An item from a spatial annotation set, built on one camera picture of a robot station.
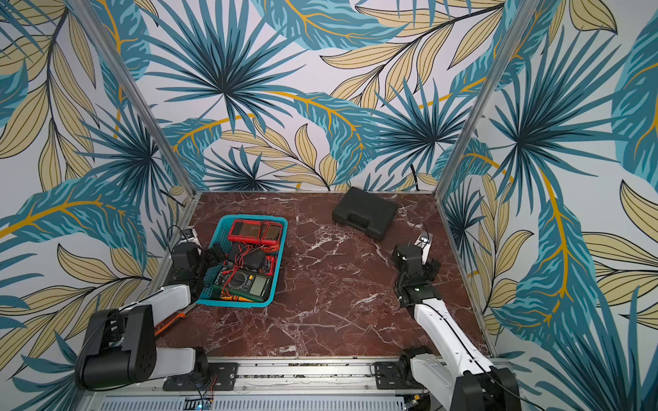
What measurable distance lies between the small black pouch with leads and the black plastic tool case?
368mm

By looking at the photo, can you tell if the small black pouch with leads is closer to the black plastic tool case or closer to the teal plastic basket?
the teal plastic basket

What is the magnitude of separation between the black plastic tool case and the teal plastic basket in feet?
0.87

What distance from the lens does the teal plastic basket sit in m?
0.80

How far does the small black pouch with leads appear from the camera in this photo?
2.74ft

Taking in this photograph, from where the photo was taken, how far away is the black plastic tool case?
1.05 meters

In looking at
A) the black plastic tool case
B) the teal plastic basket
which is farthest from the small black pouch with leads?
the black plastic tool case
